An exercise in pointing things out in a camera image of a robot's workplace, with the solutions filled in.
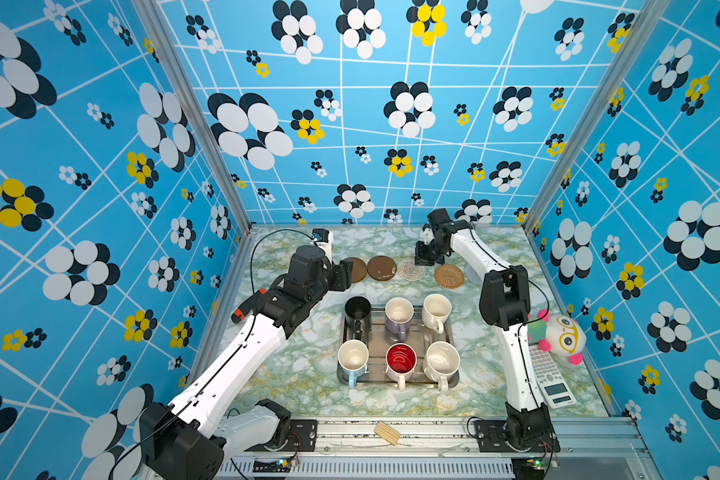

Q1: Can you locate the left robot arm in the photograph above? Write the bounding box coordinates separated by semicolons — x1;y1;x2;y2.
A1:
137;242;353;479

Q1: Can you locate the red inside mug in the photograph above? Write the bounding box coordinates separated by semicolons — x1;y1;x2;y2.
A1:
385;343;417;391

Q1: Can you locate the small wooden block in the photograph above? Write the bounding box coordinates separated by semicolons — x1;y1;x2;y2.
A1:
374;421;401;446

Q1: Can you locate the white mug front right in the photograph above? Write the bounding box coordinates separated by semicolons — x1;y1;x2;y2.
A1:
423;341;461;393

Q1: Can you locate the scratched brown round coaster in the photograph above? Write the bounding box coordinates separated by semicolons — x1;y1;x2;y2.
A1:
367;255;397;281

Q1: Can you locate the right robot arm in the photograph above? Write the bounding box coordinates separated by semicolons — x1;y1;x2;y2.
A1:
415;209;559;452

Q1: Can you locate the black mug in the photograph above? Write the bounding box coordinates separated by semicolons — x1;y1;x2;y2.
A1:
344;296;372;343

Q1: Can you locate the purple mug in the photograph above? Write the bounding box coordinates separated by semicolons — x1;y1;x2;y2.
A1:
384;297;414;342

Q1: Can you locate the pink plush toy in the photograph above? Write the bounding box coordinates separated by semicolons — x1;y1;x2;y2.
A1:
528;309;586;365

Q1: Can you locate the aluminium front rail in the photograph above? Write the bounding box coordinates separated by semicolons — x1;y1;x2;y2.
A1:
212;417;661;479

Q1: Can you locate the grey blue knitted coaster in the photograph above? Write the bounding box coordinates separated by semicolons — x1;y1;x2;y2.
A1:
463;265;483;286

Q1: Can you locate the white calculator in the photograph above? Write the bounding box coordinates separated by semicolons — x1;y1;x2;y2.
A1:
530;345;578;409

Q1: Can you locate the dark brown round coaster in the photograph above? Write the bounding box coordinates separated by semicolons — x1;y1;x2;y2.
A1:
347;257;367;283

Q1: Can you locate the white mug back right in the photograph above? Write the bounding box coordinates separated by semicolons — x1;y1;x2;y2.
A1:
422;294;452;335

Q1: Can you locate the metal tray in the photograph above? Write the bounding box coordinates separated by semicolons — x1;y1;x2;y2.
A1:
340;306;454;389

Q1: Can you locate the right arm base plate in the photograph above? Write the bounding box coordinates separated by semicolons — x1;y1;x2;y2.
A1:
468;419;561;455

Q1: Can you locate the white mug blue handle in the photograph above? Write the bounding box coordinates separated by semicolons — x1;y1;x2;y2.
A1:
337;339;369;389

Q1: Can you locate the woven rattan coaster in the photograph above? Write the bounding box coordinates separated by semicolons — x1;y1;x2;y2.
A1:
434;264;465;290

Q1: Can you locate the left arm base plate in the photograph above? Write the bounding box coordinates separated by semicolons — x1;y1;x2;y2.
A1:
274;419;318;452

